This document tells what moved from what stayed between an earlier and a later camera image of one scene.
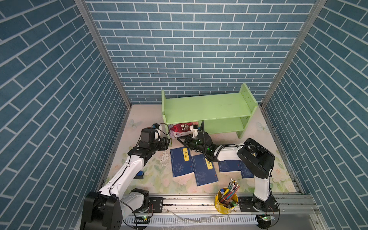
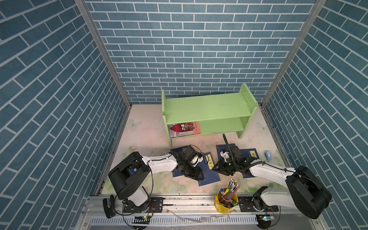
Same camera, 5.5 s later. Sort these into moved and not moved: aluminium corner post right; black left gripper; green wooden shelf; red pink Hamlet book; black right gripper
Moved: black right gripper; black left gripper
Not moved: aluminium corner post right; green wooden shelf; red pink Hamlet book
